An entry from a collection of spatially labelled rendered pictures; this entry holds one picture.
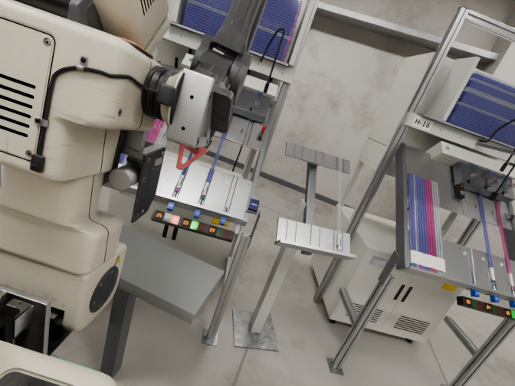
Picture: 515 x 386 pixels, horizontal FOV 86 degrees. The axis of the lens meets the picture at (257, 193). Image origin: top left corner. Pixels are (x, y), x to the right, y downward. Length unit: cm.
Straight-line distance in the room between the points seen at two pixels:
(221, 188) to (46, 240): 75
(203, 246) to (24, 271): 106
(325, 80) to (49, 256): 395
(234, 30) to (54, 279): 59
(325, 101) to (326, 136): 49
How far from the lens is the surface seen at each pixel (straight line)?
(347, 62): 428
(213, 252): 164
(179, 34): 159
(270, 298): 157
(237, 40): 61
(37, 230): 65
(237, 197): 122
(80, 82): 46
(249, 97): 147
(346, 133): 423
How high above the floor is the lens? 123
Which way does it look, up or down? 20 degrees down
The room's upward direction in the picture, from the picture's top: 19 degrees clockwise
